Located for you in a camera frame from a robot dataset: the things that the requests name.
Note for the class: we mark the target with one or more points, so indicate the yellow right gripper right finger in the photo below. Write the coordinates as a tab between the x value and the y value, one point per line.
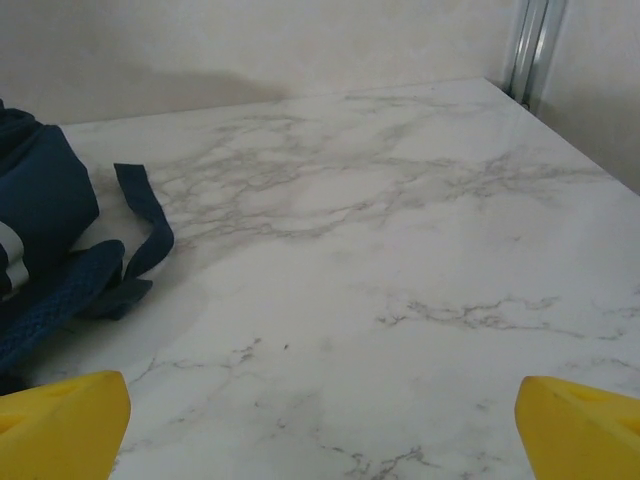
585	435

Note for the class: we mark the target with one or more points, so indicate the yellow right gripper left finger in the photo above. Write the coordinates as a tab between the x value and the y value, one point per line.
60	430

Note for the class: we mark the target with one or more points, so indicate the navy blue student backpack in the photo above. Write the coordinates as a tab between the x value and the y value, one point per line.
40	190

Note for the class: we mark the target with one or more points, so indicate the aluminium frame post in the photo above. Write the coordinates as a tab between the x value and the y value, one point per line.
532	40

